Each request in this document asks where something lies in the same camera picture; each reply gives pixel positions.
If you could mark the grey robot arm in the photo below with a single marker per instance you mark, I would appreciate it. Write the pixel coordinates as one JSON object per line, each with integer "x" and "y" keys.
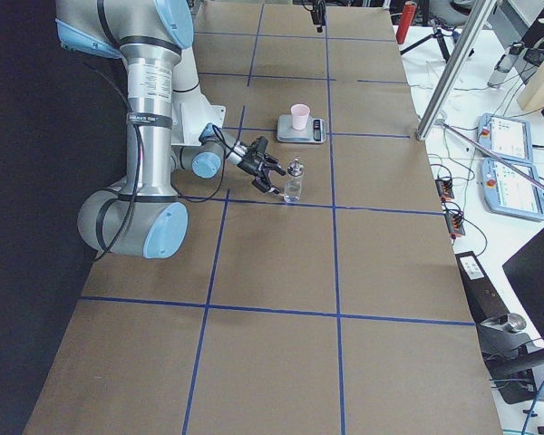
{"x": 170, "y": 123}

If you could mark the far orange connector block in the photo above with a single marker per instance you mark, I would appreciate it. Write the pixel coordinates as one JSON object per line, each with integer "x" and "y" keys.
{"x": 444, "y": 189}

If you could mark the far blue teach pendant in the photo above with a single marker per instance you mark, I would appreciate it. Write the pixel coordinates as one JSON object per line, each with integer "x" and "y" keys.
{"x": 508, "y": 137}

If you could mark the orange connector block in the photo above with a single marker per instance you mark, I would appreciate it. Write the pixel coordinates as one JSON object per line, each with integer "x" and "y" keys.
{"x": 444, "y": 189}
{"x": 454, "y": 222}

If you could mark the black power strip box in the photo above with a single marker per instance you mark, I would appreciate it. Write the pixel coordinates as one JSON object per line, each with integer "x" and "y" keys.
{"x": 483, "y": 298}

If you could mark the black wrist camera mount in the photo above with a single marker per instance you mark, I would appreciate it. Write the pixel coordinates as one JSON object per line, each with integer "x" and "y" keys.
{"x": 258, "y": 146}

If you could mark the black camera tripod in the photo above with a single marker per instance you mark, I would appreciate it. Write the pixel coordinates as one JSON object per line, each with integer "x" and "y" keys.
{"x": 438, "y": 28}

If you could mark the pink plastic cup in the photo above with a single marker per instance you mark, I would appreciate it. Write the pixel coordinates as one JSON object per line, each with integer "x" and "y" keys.
{"x": 300, "y": 113}

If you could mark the red cylinder tube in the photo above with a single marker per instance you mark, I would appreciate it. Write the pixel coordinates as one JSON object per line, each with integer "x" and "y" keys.
{"x": 407, "y": 16}

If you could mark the aluminium frame post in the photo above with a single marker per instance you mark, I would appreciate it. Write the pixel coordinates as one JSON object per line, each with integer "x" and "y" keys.
{"x": 478, "y": 17}

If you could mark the green tipped metal rod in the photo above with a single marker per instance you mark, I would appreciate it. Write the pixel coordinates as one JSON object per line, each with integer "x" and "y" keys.
{"x": 491, "y": 154}

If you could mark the blue teach pendant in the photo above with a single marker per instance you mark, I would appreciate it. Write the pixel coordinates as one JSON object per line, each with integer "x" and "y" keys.
{"x": 508, "y": 137}
{"x": 507, "y": 193}

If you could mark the near orange connector block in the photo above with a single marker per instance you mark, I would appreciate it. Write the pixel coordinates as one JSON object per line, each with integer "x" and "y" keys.
{"x": 454, "y": 222}

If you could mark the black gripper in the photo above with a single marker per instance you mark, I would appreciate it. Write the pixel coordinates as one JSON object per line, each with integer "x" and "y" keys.
{"x": 316, "y": 16}
{"x": 251, "y": 165}

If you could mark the near blue teach pendant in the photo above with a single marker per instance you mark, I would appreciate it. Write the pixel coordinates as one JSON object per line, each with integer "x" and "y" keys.
{"x": 507, "y": 193}

